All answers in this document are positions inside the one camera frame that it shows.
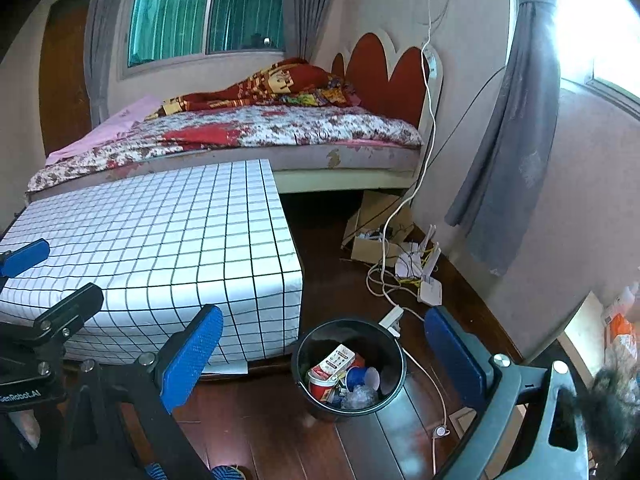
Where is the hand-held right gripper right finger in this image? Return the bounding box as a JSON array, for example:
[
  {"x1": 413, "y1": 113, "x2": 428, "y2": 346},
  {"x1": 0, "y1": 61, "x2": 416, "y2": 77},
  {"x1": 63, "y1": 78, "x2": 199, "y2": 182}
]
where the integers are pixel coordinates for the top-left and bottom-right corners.
[{"x1": 424, "y1": 305, "x2": 593, "y2": 480}]

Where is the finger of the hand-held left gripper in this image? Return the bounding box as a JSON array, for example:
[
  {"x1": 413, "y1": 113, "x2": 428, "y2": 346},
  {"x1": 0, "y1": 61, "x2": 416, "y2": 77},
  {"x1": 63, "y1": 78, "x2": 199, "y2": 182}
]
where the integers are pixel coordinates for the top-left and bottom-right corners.
[
  {"x1": 0, "y1": 239, "x2": 51, "y2": 278},
  {"x1": 0, "y1": 282, "x2": 105, "y2": 357}
]

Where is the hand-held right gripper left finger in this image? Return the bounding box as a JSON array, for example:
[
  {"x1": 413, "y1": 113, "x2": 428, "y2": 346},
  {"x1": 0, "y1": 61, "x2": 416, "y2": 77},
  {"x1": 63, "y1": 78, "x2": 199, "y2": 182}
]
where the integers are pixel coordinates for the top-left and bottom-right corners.
[{"x1": 57, "y1": 304, "x2": 225, "y2": 480}]

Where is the blue paper bowl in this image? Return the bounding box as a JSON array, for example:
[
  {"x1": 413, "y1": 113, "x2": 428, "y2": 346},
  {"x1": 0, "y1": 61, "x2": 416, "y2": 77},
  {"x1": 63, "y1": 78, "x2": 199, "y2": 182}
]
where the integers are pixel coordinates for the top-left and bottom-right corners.
[{"x1": 345, "y1": 365, "x2": 382, "y2": 395}]

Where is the clear plastic bag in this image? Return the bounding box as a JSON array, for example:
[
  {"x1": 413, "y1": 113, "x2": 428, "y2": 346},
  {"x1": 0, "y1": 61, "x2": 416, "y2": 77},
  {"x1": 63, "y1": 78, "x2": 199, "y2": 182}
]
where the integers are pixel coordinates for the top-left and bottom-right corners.
[{"x1": 340, "y1": 386, "x2": 380, "y2": 409}]

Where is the small cream red carton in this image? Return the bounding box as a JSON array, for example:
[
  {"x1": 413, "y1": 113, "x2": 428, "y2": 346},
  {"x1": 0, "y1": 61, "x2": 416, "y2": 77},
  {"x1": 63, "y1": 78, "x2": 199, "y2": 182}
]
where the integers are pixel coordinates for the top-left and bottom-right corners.
[{"x1": 319, "y1": 343, "x2": 357, "y2": 377}]

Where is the red paper cup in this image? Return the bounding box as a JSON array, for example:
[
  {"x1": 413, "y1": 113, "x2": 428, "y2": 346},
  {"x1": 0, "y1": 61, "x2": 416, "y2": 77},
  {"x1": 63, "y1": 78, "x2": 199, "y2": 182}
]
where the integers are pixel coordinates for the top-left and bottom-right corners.
[{"x1": 307, "y1": 366, "x2": 337, "y2": 402}]

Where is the black plastic bin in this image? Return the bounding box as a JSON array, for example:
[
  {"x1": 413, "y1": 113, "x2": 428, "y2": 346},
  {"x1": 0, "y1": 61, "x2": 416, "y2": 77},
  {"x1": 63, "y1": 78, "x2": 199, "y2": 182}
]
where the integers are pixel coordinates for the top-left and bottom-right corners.
[{"x1": 290, "y1": 317, "x2": 407, "y2": 422}]

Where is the white router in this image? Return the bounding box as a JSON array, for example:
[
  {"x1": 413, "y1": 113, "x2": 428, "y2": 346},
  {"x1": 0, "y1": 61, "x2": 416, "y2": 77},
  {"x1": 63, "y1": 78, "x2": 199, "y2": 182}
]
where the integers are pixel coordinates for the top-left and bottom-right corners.
[{"x1": 395, "y1": 225, "x2": 443, "y2": 306}]

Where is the white checkered tablecloth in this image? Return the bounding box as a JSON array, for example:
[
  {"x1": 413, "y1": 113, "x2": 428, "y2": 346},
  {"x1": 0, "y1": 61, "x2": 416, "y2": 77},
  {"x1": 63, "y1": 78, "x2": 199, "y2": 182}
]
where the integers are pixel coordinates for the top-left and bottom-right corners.
[{"x1": 0, "y1": 158, "x2": 304, "y2": 367}]

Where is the small cardboard box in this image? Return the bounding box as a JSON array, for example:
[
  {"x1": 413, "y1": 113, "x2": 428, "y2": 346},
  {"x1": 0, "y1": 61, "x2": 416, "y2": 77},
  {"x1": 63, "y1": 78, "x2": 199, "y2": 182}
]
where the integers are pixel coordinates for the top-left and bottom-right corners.
[{"x1": 350, "y1": 235, "x2": 401, "y2": 266}]

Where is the white side cabinet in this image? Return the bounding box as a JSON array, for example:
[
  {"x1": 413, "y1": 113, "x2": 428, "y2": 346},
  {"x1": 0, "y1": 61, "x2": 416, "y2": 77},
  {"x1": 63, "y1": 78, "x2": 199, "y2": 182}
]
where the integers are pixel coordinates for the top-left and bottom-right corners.
[{"x1": 560, "y1": 290, "x2": 623, "y2": 376}]

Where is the pink sheet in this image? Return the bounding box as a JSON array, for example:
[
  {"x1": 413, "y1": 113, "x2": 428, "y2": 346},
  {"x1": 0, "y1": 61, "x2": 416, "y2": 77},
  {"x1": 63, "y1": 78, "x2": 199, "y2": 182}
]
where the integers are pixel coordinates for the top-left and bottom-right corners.
[{"x1": 45, "y1": 94, "x2": 161, "y2": 166}]

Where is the flattened cardboard box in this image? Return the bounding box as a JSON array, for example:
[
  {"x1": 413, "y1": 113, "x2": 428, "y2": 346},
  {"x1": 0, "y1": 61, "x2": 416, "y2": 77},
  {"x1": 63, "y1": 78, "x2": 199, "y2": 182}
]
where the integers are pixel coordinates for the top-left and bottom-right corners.
[{"x1": 341, "y1": 190, "x2": 416, "y2": 251}]

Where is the orange packet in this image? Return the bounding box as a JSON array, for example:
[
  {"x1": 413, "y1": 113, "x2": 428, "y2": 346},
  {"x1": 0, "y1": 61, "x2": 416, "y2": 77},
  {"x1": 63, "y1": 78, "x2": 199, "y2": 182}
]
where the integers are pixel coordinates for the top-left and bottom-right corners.
[{"x1": 607, "y1": 312, "x2": 640, "y2": 356}]

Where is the dark fuzzy cloth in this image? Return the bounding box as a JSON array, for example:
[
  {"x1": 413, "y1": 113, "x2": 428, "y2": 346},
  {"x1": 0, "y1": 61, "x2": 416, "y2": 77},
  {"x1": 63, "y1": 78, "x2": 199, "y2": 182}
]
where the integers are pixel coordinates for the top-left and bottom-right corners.
[{"x1": 587, "y1": 367, "x2": 640, "y2": 466}]

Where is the brown wooden door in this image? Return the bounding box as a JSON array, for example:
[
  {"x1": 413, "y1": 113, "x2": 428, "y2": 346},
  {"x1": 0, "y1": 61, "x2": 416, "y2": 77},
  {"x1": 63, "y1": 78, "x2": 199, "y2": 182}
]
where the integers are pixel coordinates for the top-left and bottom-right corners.
[{"x1": 39, "y1": 0, "x2": 98, "y2": 158}]

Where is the white bed base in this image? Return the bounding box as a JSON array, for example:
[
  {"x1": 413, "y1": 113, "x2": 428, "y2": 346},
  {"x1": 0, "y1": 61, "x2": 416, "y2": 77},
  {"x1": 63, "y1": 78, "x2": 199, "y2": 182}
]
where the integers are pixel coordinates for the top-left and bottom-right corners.
[{"x1": 25, "y1": 142, "x2": 431, "y2": 196}]

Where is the long grey curtain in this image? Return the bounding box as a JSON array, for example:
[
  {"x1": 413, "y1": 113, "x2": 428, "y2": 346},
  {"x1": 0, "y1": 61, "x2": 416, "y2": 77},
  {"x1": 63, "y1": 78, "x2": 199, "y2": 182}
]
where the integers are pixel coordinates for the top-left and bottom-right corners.
[{"x1": 445, "y1": 0, "x2": 568, "y2": 278}]

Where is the grey window curtain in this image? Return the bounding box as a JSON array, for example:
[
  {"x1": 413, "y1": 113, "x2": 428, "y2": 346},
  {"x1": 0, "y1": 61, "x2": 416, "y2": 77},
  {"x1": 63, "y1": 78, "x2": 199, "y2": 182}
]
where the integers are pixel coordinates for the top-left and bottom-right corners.
[
  {"x1": 282, "y1": 0, "x2": 336, "y2": 66},
  {"x1": 82, "y1": 0, "x2": 136, "y2": 126}
]

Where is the floral bedsheet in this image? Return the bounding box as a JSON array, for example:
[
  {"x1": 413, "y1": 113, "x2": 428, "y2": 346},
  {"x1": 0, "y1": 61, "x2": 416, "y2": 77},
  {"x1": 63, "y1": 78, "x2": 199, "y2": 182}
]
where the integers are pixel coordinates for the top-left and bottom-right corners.
[{"x1": 27, "y1": 105, "x2": 437, "y2": 192}]

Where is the window with green curtain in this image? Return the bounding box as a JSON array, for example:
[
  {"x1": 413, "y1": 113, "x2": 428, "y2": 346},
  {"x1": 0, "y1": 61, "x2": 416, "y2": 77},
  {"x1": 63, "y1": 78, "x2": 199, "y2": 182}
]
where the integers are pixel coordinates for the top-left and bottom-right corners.
[{"x1": 119, "y1": 0, "x2": 296, "y2": 78}]

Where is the red scalloped headboard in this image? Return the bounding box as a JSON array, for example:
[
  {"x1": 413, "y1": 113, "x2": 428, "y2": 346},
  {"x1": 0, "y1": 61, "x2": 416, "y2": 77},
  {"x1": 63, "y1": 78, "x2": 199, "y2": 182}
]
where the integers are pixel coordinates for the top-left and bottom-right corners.
[{"x1": 330, "y1": 32, "x2": 445, "y2": 131}]

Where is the red printed blanket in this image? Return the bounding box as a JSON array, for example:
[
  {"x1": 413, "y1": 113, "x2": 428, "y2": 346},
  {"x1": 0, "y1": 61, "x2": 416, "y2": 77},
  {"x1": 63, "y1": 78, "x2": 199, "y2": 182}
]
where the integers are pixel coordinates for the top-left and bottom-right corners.
[{"x1": 160, "y1": 57, "x2": 361, "y2": 113}]

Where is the bright side window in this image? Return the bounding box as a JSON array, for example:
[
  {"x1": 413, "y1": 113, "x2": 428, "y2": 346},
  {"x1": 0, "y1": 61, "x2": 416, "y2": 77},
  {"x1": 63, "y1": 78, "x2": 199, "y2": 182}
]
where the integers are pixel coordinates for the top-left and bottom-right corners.
[{"x1": 555, "y1": 0, "x2": 640, "y2": 116}]

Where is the thin white cord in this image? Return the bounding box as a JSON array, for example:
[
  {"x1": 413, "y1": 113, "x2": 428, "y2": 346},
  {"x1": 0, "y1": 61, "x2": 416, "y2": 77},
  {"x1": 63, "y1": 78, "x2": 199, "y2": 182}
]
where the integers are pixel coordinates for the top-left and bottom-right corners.
[{"x1": 400, "y1": 347, "x2": 451, "y2": 476}]

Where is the thick white cable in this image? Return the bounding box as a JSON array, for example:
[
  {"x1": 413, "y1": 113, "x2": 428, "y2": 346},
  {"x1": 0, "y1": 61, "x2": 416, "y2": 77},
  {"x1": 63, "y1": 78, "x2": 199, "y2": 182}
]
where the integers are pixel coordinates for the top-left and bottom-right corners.
[{"x1": 367, "y1": 0, "x2": 448, "y2": 311}]

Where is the thin black cable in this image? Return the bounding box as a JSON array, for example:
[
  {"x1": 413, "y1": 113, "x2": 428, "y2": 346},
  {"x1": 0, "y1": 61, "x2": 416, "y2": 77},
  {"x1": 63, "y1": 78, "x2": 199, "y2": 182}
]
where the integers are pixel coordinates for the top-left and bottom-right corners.
[{"x1": 345, "y1": 65, "x2": 508, "y2": 241}]

